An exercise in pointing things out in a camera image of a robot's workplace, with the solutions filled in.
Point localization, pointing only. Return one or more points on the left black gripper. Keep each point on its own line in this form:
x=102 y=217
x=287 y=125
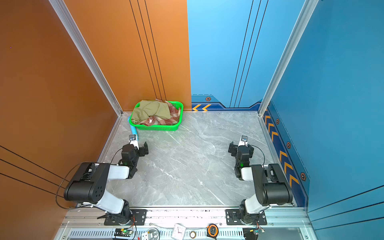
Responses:
x=141 y=149

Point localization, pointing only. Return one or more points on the red plaid skirt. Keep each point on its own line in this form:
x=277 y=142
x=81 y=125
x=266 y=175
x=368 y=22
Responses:
x=175 y=117

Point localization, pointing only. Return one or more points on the white power plug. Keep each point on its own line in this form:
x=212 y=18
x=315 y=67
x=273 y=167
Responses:
x=146 y=236

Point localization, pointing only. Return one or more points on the light blue tube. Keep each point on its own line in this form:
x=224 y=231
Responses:
x=133 y=128

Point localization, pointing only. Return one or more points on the small tape roll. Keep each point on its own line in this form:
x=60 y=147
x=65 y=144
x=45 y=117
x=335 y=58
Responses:
x=193 y=234

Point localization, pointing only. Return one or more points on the right small circuit board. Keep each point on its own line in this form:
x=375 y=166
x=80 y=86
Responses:
x=258 y=231

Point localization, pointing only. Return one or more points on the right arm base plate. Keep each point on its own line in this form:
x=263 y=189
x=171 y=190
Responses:
x=235 y=217

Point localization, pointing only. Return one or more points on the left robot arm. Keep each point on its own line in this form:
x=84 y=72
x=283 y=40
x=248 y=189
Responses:
x=88 y=185

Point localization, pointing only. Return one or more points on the orange black tape measure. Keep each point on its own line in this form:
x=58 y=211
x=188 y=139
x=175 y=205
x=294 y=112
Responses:
x=212 y=231

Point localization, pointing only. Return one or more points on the green plastic basket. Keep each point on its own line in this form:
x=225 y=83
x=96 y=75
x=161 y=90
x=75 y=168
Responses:
x=160 y=127

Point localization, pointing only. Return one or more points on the white square clock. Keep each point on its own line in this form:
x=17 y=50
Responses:
x=178 y=232

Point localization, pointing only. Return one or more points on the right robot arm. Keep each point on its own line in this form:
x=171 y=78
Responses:
x=270 y=184

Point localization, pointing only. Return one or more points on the green circuit board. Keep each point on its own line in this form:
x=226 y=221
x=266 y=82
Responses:
x=123 y=234

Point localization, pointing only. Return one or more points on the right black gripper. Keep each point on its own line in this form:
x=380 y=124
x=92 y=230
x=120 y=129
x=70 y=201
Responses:
x=233 y=148

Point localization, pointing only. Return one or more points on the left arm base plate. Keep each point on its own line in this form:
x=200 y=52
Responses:
x=135 y=217

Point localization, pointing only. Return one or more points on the olive green skirt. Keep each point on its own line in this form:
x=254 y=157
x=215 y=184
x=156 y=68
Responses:
x=147 y=109

